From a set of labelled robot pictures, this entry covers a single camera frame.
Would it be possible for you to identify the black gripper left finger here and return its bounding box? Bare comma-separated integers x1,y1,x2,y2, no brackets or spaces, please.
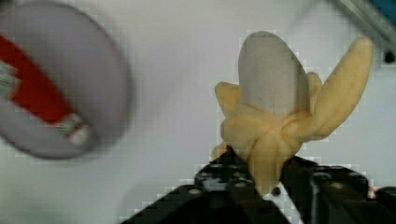
121,147,290,224

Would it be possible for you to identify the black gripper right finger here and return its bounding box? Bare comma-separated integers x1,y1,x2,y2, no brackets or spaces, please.
281,157,396,224

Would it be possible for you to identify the peeled plush banana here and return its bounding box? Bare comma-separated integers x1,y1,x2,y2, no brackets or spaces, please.
212,31,374,195

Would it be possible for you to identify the grey round plate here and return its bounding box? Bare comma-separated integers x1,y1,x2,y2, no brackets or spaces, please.
1,1,131,160

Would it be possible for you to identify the red ketchup bottle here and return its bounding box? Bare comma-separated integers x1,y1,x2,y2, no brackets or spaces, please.
0,37,92,146

